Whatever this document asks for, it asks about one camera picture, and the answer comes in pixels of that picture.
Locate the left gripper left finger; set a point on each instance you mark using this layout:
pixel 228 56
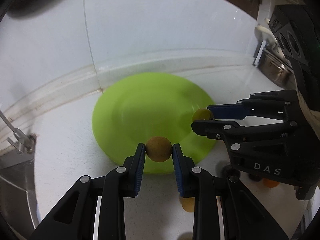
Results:
pixel 73 216

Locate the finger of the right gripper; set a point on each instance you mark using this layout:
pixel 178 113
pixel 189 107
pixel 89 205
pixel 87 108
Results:
pixel 227 131
pixel 236 111

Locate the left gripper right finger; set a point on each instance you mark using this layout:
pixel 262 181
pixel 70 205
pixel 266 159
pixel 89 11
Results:
pixel 224 207

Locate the green-yellow round fruit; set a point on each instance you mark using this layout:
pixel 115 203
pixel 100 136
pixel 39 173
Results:
pixel 203 114

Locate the brown-green round fruit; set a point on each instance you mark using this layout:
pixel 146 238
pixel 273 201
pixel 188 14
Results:
pixel 158 149

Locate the yellowish fruit on counter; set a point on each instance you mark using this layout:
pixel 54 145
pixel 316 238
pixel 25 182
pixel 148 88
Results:
pixel 188 204

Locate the small orange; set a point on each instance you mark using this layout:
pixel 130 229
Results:
pixel 270 183

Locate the steel pot on rack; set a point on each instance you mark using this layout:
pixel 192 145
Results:
pixel 274 69

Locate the steel sink basin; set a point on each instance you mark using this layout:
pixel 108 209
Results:
pixel 18 197

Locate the thin steel faucet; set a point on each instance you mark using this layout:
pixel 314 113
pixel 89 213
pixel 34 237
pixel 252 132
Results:
pixel 24 143

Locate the green plate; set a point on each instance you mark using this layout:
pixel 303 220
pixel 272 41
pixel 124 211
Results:
pixel 146 105

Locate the cream pan handle lower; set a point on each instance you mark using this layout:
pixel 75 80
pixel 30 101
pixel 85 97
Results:
pixel 266 34

